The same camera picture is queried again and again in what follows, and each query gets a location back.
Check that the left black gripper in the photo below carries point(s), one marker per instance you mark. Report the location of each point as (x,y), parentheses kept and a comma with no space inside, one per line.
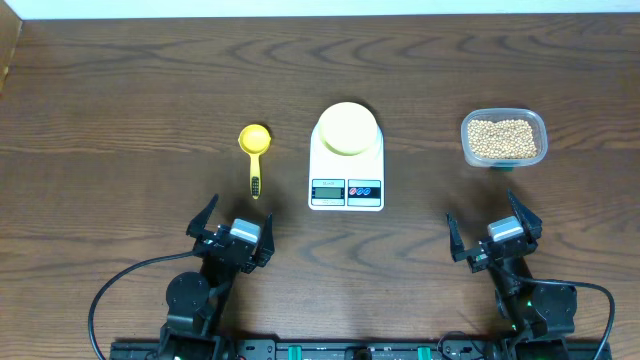
(203,246)

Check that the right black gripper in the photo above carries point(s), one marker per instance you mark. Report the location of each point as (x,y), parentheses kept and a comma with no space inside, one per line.
(533,225)

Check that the yellow measuring scoop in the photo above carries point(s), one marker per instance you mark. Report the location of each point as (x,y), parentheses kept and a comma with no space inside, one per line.
(255,140)

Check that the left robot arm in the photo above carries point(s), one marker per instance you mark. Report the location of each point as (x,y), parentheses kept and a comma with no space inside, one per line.
(196,300)

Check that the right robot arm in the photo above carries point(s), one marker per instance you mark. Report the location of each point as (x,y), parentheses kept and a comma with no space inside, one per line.
(541,311)

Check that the white digital kitchen scale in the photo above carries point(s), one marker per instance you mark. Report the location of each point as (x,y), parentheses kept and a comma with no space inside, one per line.
(346,183)

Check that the yellow bowl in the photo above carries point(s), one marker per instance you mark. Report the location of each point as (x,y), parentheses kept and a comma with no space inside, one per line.
(347,128)

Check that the clear plastic container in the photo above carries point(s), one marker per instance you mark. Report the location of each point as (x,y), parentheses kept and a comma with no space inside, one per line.
(499,114)

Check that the soybeans pile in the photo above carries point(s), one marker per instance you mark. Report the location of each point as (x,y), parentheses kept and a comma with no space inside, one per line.
(506,139)

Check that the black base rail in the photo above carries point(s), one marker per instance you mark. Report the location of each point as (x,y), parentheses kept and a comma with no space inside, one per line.
(454,348)

